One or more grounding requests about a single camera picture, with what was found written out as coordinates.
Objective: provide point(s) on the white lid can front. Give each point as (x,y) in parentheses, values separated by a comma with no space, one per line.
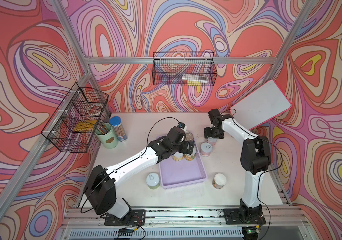
(206,149)

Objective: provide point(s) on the green pencil cup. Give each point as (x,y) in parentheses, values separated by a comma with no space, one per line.
(106,135)

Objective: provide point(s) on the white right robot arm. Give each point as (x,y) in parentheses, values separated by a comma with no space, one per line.
(255,159)

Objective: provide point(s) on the purple plastic basket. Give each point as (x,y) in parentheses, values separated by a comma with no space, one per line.
(174,174)

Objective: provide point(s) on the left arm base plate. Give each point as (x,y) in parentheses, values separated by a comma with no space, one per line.
(132,218)

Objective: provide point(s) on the blue lid pencil tube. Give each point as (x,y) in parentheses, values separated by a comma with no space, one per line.
(118,128)

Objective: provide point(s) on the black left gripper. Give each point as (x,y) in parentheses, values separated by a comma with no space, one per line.
(189,150)

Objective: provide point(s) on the pink framed whiteboard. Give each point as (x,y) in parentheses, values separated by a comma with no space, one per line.
(263,104)

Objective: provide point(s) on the white lid can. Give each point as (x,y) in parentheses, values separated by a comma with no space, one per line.
(191,157)
(219,181)
(178,157)
(153,181)
(212,141)
(206,149)

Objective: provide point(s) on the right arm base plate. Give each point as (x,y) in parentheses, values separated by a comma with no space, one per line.
(245,216)

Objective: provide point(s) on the black wire basket wall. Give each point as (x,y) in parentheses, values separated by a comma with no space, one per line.
(73,125)
(179,68)

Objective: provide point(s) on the black wire basket left wall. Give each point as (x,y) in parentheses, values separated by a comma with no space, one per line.
(73,125)

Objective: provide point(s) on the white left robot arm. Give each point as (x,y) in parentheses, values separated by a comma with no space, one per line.
(100,188)

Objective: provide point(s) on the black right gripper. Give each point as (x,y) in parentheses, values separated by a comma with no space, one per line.
(208,134)

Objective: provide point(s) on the black wire basket back wall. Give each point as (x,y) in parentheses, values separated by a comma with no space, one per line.
(179,68)

